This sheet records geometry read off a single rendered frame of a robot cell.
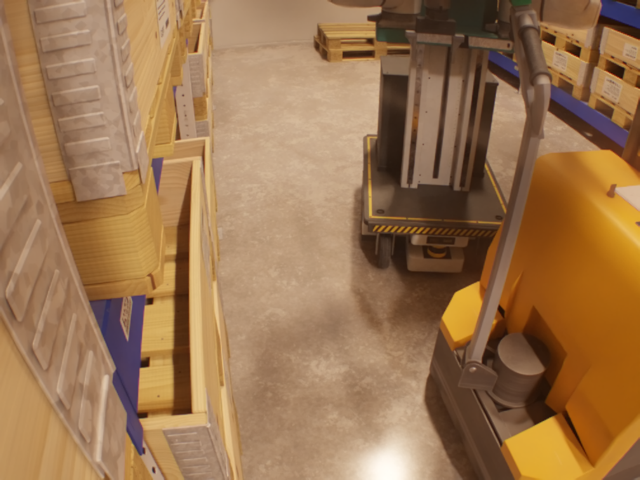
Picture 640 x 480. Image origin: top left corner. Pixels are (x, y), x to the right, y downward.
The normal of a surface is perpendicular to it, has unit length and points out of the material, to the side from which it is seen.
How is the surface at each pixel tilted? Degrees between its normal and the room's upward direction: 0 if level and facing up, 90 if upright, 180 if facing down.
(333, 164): 0
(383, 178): 0
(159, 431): 90
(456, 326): 22
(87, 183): 90
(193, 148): 90
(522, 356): 0
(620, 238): 45
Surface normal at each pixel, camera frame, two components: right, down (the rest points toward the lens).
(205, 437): 0.20, 0.57
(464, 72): -0.07, 0.59
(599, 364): -0.94, -0.11
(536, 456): -0.36, -0.71
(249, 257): 0.00, -0.81
